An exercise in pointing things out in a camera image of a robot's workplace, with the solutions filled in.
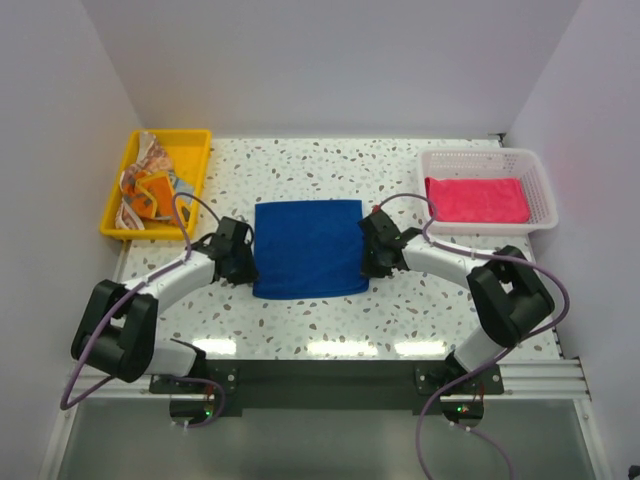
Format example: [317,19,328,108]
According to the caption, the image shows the white orange patterned towel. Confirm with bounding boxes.
[114,131,194,230]

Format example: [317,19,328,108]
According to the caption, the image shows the yellow plastic bin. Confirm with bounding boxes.
[100,129,212,241]

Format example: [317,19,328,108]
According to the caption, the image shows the blue towel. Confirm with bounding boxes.
[253,199,369,300]

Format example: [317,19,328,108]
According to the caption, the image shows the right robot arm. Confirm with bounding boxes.
[358,210,555,393]

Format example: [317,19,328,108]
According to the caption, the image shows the pink microfiber towel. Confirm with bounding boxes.
[424,177,531,224]

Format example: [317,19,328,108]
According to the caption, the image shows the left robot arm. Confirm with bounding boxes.
[71,217,258,393]

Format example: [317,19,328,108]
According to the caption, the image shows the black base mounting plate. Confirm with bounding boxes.
[148,358,504,419]

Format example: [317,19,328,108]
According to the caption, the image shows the white perforated plastic basket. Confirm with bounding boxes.
[416,147,558,236]

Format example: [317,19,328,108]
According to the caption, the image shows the aluminium extrusion rail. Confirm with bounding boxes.
[87,359,591,400]

